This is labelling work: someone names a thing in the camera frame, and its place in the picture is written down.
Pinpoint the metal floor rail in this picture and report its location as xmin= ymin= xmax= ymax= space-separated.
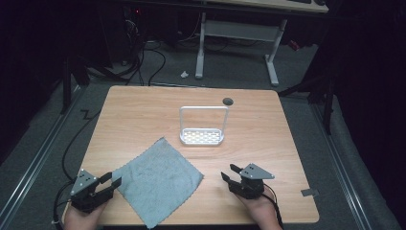
xmin=0 ymin=85 xmax=84 ymax=224
xmin=310 ymin=102 xmax=372 ymax=230

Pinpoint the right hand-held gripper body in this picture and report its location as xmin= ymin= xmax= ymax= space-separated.
xmin=234 ymin=163 xmax=276 ymax=200

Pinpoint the person's left hand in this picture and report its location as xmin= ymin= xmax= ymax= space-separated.
xmin=63 ymin=200 xmax=109 ymax=230

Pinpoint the person's right hand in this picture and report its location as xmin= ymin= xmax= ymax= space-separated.
xmin=234 ymin=186 xmax=283 ymax=230

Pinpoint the white towel rack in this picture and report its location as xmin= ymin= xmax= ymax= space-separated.
xmin=178 ymin=105 xmax=230 ymax=147

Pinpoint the black stand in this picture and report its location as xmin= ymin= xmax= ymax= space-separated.
xmin=277 ymin=63 xmax=339 ymax=136
xmin=59 ymin=54 xmax=92 ymax=115

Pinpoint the black cable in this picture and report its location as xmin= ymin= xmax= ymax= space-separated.
xmin=52 ymin=108 xmax=102 ymax=228
xmin=263 ymin=183 xmax=284 ymax=230

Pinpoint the white-legged desk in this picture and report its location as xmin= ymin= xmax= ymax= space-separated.
xmin=194 ymin=0 xmax=329 ymax=87

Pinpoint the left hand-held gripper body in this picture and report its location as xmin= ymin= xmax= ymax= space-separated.
xmin=69 ymin=169 xmax=110 ymax=215

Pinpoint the grey cloth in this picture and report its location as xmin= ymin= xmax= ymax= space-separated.
xmin=111 ymin=136 xmax=205 ymax=230

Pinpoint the bundle of black cables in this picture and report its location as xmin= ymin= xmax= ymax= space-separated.
xmin=85 ymin=6 xmax=205 ymax=87

